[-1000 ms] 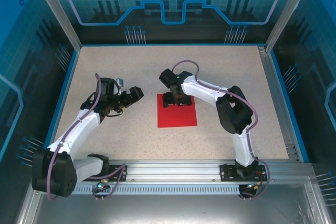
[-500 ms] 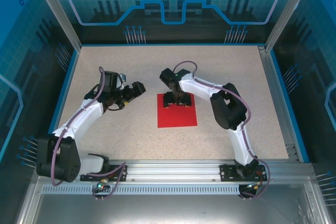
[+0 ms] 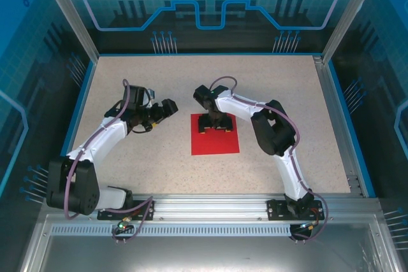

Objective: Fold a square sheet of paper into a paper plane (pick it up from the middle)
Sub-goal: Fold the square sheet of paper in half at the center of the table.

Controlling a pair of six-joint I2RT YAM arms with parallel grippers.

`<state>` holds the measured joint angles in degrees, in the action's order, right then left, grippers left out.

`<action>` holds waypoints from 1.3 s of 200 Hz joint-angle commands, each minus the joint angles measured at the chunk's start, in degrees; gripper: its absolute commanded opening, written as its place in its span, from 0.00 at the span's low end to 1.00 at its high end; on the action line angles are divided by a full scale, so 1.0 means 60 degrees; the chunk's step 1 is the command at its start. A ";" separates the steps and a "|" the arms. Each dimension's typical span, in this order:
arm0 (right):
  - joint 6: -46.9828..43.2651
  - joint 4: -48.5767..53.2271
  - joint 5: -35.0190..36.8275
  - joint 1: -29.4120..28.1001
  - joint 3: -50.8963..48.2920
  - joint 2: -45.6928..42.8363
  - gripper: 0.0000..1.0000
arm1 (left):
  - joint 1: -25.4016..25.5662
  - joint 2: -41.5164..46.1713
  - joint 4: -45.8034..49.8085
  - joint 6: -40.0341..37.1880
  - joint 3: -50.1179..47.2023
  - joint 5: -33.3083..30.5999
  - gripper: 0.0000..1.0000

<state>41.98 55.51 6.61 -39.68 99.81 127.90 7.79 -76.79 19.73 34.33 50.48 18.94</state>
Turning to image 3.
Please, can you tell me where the small green LED connector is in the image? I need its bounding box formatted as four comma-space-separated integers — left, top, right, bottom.
298, 220, 319, 231
116, 217, 133, 231

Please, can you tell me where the long aluminium base rail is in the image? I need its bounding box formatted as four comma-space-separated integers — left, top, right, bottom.
41, 194, 382, 220

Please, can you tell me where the aluminium frame post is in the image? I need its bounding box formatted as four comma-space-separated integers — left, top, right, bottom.
35, 0, 100, 62
321, 0, 381, 64

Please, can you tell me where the thin black camera cable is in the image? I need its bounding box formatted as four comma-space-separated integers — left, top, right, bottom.
131, 124, 154, 134

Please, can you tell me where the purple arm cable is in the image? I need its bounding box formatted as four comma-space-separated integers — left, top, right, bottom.
65, 78, 156, 245
208, 76, 329, 245

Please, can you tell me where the blue printed side panel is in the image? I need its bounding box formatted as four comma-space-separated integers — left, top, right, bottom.
0, 0, 98, 209
321, 0, 408, 254

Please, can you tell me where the blue table edge strip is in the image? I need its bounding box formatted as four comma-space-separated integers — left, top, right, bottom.
47, 60, 98, 199
328, 61, 377, 199

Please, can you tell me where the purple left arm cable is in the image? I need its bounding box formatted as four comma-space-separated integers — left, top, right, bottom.
65, 78, 156, 245

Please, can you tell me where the aluminium side rail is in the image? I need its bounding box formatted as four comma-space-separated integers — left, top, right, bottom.
312, 55, 366, 197

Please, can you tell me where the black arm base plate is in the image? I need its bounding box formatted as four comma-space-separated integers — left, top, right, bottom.
97, 199, 156, 222
266, 198, 323, 222

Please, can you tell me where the sheet metal tray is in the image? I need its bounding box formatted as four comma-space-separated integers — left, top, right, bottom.
18, 214, 402, 272

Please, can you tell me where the slotted grey cable duct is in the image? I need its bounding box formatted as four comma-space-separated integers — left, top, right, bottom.
49, 224, 294, 237

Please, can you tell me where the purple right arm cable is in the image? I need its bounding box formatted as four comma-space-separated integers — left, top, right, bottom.
208, 76, 329, 245

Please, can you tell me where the red cloth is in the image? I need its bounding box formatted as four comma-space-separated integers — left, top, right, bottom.
190, 113, 240, 156

